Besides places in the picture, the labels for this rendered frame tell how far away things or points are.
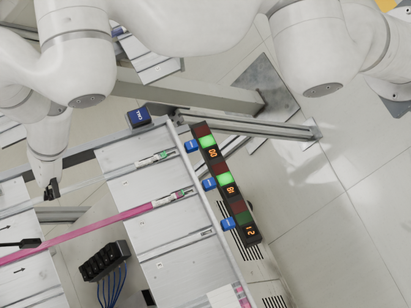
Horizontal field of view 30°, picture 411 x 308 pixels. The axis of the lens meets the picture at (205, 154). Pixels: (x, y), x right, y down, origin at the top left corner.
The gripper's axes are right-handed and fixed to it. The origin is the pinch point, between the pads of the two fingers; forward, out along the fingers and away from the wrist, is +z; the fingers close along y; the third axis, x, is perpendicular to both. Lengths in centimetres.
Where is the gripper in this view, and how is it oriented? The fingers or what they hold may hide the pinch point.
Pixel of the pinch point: (43, 178)
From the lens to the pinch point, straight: 174.8
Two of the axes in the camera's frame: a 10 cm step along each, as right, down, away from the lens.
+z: -2.2, 4.8, 8.5
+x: 8.9, -2.5, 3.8
